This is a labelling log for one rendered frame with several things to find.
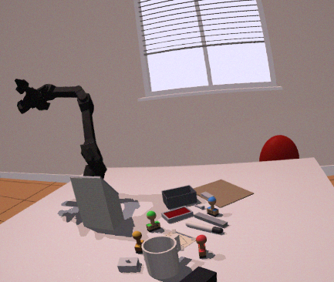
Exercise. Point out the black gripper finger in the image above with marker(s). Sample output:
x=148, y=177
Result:
x=20, y=83
x=32, y=93

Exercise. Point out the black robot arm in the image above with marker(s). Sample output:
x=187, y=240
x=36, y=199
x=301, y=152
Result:
x=89, y=150

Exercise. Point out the dark grey flat bar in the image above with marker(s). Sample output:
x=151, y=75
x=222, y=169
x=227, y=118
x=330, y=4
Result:
x=211, y=220

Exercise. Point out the brown flat board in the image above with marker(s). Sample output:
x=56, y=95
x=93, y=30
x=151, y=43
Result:
x=224, y=192

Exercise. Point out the grey mug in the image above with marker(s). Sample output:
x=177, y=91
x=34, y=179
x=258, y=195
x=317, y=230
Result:
x=161, y=256

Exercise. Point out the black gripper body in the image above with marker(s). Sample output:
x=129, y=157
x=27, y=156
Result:
x=37, y=100

